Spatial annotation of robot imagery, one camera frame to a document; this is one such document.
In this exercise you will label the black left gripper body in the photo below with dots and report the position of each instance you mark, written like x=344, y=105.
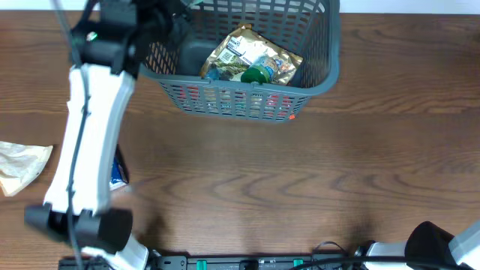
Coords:
x=164, y=28

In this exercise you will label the grey plastic slotted basket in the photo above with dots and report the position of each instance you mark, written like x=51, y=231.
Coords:
x=309, y=28

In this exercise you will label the gold foil food pouch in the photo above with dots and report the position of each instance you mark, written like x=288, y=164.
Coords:
x=240, y=49

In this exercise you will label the orange spaghetti packet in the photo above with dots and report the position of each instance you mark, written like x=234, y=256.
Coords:
x=236, y=103

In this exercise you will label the green lid jar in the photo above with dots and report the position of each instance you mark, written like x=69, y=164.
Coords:
x=263, y=70

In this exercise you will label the Kleenex tissue multipack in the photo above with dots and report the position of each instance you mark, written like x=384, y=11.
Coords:
x=119, y=174

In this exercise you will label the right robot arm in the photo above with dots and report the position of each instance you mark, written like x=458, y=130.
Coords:
x=429, y=242

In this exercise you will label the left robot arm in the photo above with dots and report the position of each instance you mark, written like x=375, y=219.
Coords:
x=108, y=46

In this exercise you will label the crumpled beige paper bag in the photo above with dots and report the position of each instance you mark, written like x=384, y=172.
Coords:
x=21, y=165

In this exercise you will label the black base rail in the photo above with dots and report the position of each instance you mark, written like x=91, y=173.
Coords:
x=157, y=261

